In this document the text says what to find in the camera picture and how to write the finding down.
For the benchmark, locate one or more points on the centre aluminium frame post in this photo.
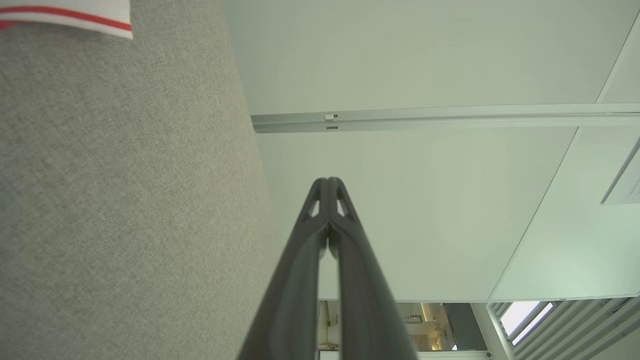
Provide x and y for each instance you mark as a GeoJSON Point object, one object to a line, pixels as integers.
{"type": "Point", "coordinates": [450, 118]}

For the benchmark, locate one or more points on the grey window blind slats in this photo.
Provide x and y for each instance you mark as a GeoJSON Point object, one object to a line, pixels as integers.
{"type": "Point", "coordinates": [575, 330]}

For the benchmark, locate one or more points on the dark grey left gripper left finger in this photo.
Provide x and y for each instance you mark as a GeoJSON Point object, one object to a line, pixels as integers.
{"type": "Point", "coordinates": [295, 300]}

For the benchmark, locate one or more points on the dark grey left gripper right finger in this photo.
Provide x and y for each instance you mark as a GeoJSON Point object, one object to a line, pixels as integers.
{"type": "Point", "coordinates": [365, 310]}

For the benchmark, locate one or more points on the white paper wall sign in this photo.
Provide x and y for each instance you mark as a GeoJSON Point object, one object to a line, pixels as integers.
{"type": "Point", "coordinates": [627, 185]}

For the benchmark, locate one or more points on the red basketball jersey white sleeves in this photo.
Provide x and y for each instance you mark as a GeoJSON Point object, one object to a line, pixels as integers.
{"type": "Point", "coordinates": [75, 15]}

